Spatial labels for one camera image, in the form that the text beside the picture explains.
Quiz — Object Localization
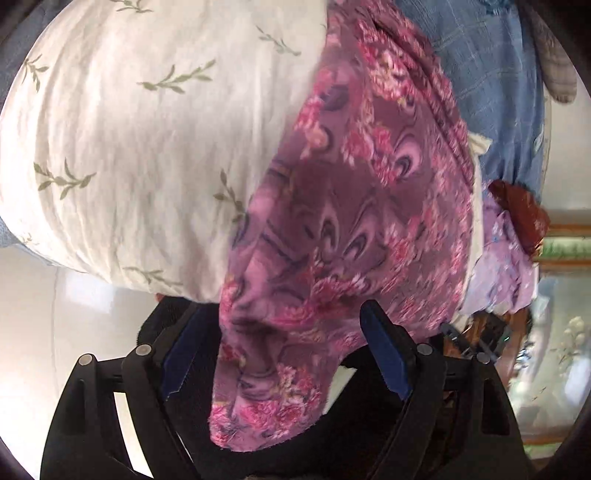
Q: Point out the person's black trousers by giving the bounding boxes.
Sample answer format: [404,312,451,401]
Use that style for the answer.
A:
[134,295,444,480]

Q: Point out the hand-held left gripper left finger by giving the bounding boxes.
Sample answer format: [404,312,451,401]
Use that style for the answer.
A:
[41,305,223,480]

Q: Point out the blue plaid quilt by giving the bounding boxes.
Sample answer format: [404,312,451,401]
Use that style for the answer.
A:
[397,0,553,204]

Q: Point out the lilac floral garment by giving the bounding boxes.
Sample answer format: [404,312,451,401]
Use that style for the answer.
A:
[462,194,539,319]

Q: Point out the red plastic bag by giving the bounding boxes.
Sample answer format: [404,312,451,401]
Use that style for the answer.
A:
[488,180,551,257]

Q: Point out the beige striped floral blanket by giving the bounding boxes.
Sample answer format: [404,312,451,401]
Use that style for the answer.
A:
[524,0,578,104]

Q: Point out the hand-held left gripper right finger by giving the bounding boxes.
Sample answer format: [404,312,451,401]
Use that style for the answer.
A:
[360,300,525,480]

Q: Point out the cream leaf-print pillow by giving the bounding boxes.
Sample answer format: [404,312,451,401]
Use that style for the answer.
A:
[0,0,334,304]

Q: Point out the maroon floral garment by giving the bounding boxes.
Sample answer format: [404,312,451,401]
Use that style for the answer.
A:
[208,0,476,450]

